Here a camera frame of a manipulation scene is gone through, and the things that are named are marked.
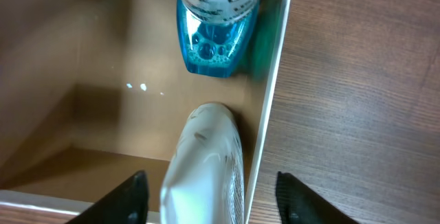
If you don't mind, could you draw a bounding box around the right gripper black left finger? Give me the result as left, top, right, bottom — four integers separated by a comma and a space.
66, 170, 149, 224

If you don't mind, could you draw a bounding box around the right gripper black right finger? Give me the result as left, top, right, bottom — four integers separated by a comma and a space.
275, 171, 358, 224

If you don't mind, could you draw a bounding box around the white lotion tube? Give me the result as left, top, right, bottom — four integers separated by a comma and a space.
159, 103, 245, 224

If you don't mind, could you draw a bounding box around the blue Listerine mouthwash bottle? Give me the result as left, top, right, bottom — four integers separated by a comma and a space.
176, 0, 260, 78

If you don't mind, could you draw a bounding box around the white square container box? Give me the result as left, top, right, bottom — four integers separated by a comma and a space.
1, 0, 290, 223

